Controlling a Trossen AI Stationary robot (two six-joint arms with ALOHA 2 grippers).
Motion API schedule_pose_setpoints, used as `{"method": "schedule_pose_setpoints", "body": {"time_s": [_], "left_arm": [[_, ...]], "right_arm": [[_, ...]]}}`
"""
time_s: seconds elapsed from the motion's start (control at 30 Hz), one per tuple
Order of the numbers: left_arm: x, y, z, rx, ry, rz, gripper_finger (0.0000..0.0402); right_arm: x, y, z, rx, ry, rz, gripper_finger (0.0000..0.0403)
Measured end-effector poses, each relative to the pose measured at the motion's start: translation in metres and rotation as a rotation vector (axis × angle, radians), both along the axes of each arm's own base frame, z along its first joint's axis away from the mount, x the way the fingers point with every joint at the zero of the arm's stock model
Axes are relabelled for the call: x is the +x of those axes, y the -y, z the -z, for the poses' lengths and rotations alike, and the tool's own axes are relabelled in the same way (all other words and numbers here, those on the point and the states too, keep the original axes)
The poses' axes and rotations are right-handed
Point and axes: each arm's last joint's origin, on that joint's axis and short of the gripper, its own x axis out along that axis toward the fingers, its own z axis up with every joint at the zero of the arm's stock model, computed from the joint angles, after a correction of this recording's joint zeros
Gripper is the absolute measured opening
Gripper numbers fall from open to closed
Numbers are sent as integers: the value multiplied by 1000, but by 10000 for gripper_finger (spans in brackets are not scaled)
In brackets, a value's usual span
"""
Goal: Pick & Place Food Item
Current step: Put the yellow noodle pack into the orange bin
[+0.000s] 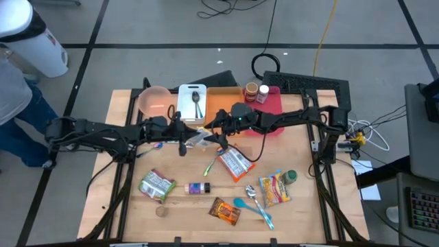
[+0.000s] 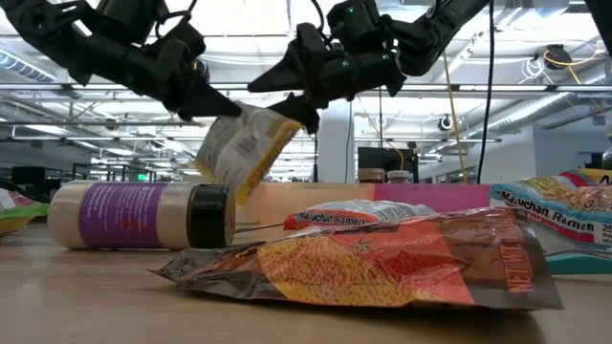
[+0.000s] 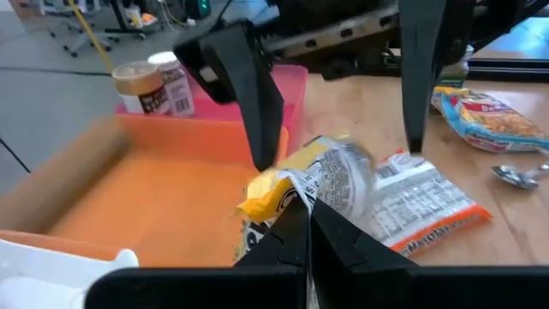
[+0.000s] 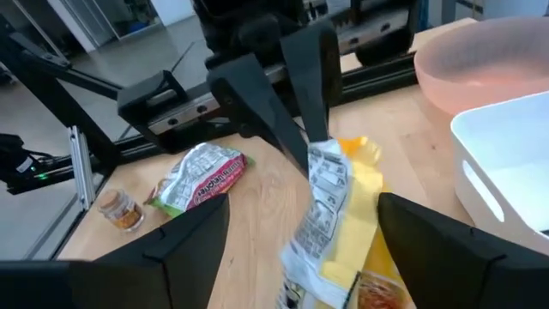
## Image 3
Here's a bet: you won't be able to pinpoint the orange plastic bin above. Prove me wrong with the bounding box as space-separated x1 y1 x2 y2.
0 113 289 270

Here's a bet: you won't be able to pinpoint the blue ramen pack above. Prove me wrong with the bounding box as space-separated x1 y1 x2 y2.
431 85 549 155

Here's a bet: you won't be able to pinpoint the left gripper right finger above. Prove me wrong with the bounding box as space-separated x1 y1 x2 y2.
311 200 419 309

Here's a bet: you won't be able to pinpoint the metal spoon blue white handle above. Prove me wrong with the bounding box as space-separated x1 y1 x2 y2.
491 161 549 191

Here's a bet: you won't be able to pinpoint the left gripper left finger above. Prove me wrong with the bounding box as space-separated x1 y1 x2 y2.
233 197 311 270

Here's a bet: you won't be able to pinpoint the white plastic bin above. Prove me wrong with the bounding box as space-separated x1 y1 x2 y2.
0 238 141 309

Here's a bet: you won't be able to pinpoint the yellow cable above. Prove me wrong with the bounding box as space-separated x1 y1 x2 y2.
66 0 115 72

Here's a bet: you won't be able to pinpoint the black device green lights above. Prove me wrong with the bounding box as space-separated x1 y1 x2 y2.
184 0 211 21

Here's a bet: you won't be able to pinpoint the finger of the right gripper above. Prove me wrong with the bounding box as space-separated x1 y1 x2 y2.
397 0 448 155
172 21 285 173

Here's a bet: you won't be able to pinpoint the yellow ramen pack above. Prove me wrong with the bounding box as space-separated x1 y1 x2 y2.
233 133 378 263

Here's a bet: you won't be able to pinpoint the orange ramen pack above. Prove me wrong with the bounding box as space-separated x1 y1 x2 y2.
364 149 493 258

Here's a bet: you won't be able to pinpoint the pink plastic bin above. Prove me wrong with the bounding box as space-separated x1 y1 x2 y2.
114 64 309 151

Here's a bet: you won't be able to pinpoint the brown lid spice jar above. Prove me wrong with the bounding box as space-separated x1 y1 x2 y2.
111 59 172 116

